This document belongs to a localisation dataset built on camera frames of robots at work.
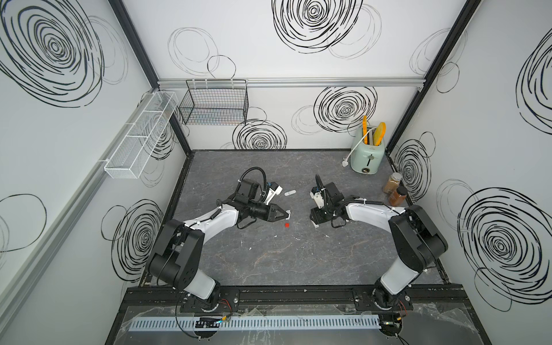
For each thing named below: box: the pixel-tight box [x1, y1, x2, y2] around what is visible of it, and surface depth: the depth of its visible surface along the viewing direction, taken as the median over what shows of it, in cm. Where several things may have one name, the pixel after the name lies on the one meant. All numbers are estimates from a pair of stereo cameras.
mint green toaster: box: [350, 125, 386, 175], surface depth 104 cm
